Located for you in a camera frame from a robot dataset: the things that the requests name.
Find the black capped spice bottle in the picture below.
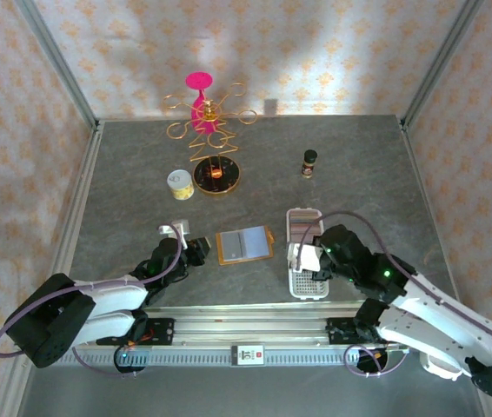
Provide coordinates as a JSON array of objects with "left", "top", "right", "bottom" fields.
[{"left": 301, "top": 149, "right": 319, "bottom": 179}]

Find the white slotted plastic basket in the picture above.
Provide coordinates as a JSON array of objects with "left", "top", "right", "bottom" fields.
[{"left": 285, "top": 207, "right": 330, "bottom": 300}]

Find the orange leather card holder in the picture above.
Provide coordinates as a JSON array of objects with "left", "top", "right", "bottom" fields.
[{"left": 215, "top": 224, "right": 276, "bottom": 267}]

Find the purple cable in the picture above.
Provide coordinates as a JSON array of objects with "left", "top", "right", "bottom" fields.
[
  {"left": 0, "top": 223, "right": 186, "bottom": 378},
  {"left": 300, "top": 210, "right": 492, "bottom": 378}
]

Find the white label tag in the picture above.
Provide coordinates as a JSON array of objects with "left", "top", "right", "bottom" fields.
[{"left": 230, "top": 343, "right": 266, "bottom": 368}]

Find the pink wine glass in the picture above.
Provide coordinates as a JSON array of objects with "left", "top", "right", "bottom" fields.
[{"left": 184, "top": 71, "right": 222, "bottom": 135}]

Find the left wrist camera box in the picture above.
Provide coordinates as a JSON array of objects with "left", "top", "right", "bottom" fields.
[{"left": 157, "top": 219, "right": 191, "bottom": 238}]

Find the aluminium table side rail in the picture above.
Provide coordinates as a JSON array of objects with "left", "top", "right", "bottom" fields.
[
  {"left": 37, "top": 120, "right": 104, "bottom": 314},
  {"left": 400, "top": 120, "right": 458, "bottom": 296}
]

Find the slotted grey cable tray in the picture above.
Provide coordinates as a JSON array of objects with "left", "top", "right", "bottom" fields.
[{"left": 28, "top": 349, "right": 425, "bottom": 368}]

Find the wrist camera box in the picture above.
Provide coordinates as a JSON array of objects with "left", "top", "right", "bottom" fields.
[
  {"left": 287, "top": 242, "right": 322, "bottom": 273},
  {"left": 157, "top": 219, "right": 191, "bottom": 238}
]

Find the stack of credit cards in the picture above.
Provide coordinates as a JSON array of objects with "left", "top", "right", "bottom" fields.
[{"left": 289, "top": 211, "right": 322, "bottom": 239}]

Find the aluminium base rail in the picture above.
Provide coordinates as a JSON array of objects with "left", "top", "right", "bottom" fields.
[{"left": 13, "top": 303, "right": 490, "bottom": 351}]

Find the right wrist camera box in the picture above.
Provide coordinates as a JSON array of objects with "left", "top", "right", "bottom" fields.
[{"left": 287, "top": 242, "right": 322, "bottom": 273}]

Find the aluminium frame post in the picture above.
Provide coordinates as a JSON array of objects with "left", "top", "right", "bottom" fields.
[
  {"left": 13, "top": 0, "right": 102, "bottom": 131},
  {"left": 400, "top": 0, "right": 486, "bottom": 129}
]

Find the gold wire glass rack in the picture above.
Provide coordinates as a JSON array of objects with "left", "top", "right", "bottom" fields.
[{"left": 162, "top": 82, "right": 259, "bottom": 196}]

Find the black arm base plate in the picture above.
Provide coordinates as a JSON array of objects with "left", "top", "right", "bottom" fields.
[
  {"left": 326, "top": 316, "right": 408, "bottom": 348},
  {"left": 96, "top": 317, "right": 176, "bottom": 348}
]

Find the yellow white tin can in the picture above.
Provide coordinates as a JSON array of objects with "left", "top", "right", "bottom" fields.
[{"left": 166, "top": 169, "right": 196, "bottom": 202}]

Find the black round cable grommet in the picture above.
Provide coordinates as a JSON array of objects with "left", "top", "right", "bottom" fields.
[
  {"left": 356, "top": 347, "right": 390, "bottom": 375},
  {"left": 113, "top": 345, "right": 147, "bottom": 374}
]

